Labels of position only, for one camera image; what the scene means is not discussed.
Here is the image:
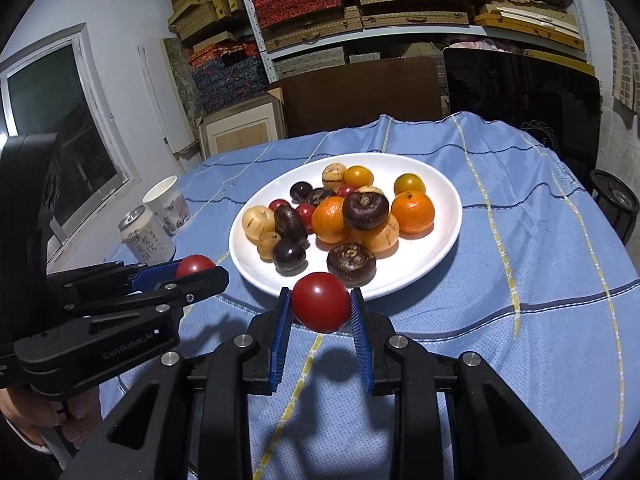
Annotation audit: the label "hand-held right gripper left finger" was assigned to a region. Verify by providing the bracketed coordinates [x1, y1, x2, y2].
[60, 287, 293, 480]

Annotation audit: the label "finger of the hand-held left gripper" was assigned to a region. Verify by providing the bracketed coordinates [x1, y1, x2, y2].
[65, 266, 230, 333]
[47, 259, 185, 307]

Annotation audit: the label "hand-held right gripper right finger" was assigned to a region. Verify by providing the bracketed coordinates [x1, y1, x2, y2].
[350, 287, 583, 480]

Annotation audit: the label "white oval plate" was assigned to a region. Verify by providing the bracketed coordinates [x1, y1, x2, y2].
[229, 152, 463, 302]

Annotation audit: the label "orange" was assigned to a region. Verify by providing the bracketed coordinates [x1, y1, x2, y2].
[311, 196, 351, 244]
[390, 191, 435, 235]

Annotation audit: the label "yellow-orange tomato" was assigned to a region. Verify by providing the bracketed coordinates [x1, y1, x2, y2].
[344, 165, 374, 188]
[393, 173, 427, 197]

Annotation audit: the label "person's left forearm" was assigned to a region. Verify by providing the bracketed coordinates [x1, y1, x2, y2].
[0, 417, 53, 461]

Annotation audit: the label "person's left hand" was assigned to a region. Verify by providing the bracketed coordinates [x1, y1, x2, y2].
[0, 384, 103, 453]

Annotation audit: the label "white beverage can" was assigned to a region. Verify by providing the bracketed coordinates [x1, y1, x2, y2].
[118, 206, 177, 264]

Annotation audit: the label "white paper cup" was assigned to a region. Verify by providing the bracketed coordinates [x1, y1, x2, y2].
[143, 175, 193, 236]

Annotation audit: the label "blue striped tablecloth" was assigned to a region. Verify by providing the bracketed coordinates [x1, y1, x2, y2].
[97, 112, 640, 480]

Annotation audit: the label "white leaning panel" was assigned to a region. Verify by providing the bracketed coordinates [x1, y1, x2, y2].
[137, 44, 173, 158]

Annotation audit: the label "green marbled board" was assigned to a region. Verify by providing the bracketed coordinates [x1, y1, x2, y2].
[160, 37, 206, 121]

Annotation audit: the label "blue patterned box stack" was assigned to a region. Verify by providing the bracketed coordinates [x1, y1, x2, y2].
[190, 52, 271, 113]

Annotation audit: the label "orange patterned box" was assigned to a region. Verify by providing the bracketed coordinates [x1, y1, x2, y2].
[187, 42, 261, 68]

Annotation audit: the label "brown wooden board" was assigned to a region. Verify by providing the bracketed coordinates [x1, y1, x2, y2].
[280, 56, 443, 138]

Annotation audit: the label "grey woven boxes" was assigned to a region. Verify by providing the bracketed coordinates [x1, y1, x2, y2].
[272, 46, 383, 81]

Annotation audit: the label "pile of tan woven boxes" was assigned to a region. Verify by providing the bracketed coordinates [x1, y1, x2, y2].
[167, 0, 246, 48]

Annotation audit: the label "white metal shelf rack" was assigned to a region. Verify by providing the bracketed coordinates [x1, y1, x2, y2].
[232, 0, 593, 83]

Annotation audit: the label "black flat screen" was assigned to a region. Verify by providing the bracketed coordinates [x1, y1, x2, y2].
[442, 46, 602, 176]

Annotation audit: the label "red patterned box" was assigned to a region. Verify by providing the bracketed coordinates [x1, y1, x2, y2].
[252, 0, 346, 28]

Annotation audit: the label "stack of woven straw boxes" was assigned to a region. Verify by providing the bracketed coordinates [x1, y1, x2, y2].
[242, 0, 501, 53]

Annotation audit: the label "stack of yellow flat boxes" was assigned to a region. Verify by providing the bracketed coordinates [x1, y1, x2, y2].
[472, 0, 586, 51]

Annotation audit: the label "brick-pattern hanging sheet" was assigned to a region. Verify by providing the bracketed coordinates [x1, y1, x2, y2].
[605, 0, 640, 111]

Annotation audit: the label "wooden picture frame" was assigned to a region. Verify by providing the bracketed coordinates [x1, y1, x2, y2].
[196, 87, 288, 161]

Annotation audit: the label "window with white frame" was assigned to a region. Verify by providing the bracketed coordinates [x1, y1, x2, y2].
[0, 22, 143, 256]

